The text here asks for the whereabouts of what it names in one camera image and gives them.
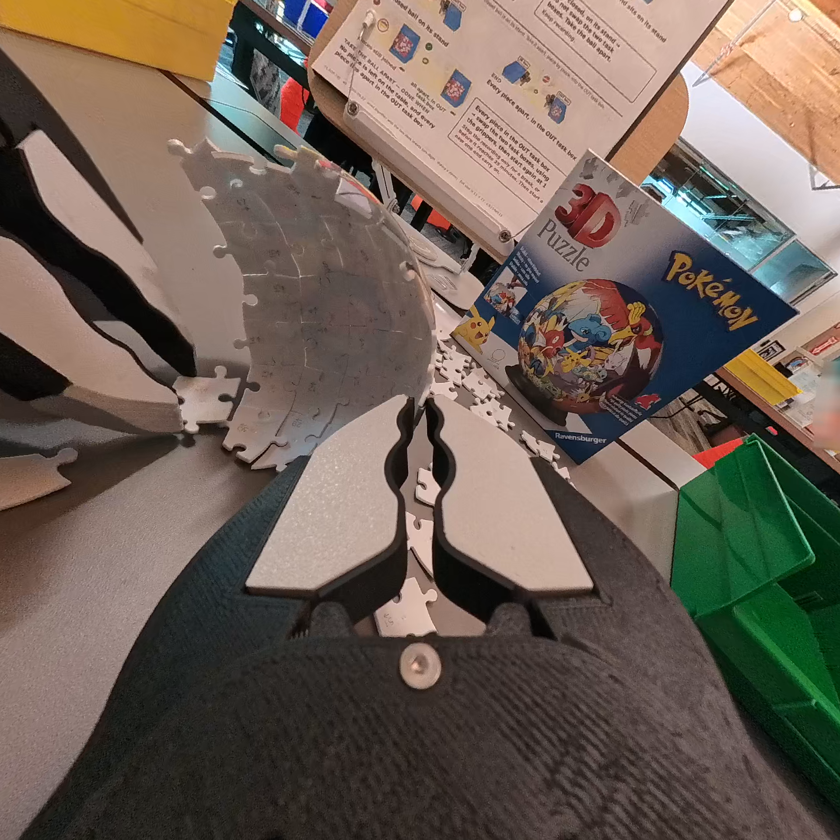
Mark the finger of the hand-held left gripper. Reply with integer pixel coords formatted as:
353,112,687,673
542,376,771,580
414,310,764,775
0,244,185,435
16,128,198,376

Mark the white puzzle piece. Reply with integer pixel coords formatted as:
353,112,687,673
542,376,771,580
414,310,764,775
0,448,78,511
174,366,244,434

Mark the pile of puzzle pieces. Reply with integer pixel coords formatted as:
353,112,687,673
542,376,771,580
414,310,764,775
374,341,572,637

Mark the stack of small yellow bins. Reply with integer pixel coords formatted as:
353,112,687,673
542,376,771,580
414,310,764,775
725,348,802,401

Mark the green plastic bin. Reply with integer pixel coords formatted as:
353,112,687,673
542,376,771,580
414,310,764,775
696,584,840,788
671,436,840,618

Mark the white instruction sheet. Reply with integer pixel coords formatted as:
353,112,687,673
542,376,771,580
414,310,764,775
308,0,732,240

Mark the wooden table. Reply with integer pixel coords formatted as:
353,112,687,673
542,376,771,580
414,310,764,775
715,367,840,454

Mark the partly built puzzle ball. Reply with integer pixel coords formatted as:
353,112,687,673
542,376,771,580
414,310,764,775
167,138,439,472

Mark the orange traffic cone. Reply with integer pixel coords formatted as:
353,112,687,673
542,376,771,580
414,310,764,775
692,441,746,468
281,62,309,126

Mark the white board stand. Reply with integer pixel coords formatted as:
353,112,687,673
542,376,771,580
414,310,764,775
371,161,487,309

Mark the yellow plastic bin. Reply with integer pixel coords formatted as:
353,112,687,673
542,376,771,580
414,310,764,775
0,0,237,81

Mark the blue puzzle box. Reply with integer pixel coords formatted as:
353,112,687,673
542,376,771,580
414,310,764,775
451,150,798,463

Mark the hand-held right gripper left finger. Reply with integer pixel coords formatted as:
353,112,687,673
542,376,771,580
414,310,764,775
246,395,414,621

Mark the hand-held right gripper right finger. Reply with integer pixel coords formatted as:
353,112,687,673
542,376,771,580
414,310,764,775
428,397,593,624

